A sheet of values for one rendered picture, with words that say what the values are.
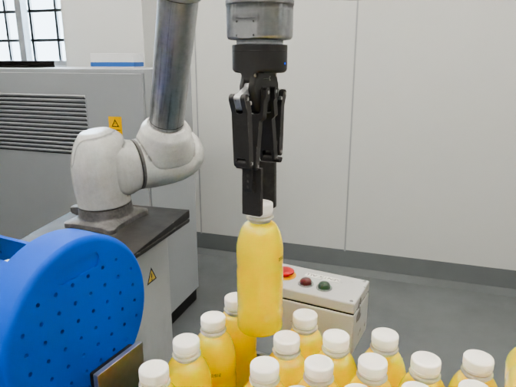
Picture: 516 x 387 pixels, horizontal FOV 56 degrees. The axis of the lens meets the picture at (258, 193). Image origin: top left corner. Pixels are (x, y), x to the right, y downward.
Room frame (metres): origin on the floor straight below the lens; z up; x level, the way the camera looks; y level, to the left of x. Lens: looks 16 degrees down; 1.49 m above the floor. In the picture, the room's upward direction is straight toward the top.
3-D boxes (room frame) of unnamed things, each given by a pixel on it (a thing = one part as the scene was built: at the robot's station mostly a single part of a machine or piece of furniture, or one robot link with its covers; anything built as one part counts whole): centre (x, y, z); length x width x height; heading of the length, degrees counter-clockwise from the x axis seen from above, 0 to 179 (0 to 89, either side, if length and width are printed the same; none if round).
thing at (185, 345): (0.61, 0.10, 1.09); 0.04 x 0.04 x 0.02
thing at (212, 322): (0.68, 0.07, 1.09); 0.04 x 0.04 x 0.02
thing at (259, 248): (0.68, 0.00, 1.18); 0.07 x 0.07 x 0.19
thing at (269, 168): (0.70, -0.01, 1.31); 0.03 x 0.01 x 0.07; 63
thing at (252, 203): (0.66, 0.01, 1.31); 0.03 x 0.01 x 0.07; 63
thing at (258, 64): (0.68, 0.00, 1.47); 0.08 x 0.07 x 0.09; 153
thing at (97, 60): (2.64, 0.74, 1.48); 0.24 x 0.12 x 0.08; 79
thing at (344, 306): (0.82, -0.10, 1.05); 0.20 x 0.10 x 0.10; 63
